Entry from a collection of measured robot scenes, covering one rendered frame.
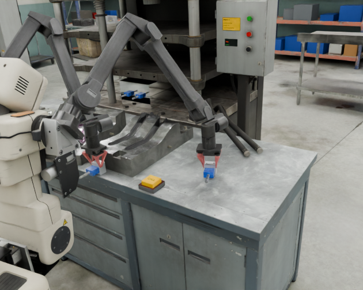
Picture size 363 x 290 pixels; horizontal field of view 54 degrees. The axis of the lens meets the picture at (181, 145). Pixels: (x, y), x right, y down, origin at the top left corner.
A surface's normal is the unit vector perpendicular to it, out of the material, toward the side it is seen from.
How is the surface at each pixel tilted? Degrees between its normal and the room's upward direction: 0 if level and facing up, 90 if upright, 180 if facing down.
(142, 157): 90
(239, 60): 90
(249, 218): 0
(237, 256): 90
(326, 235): 0
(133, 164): 90
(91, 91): 62
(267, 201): 0
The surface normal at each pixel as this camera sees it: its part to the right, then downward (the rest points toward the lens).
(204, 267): -0.56, 0.37
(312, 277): -0.04, -0.91
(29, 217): -0.39, 0.27
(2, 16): 0.74, 0.25
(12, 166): 0.92, 0.12
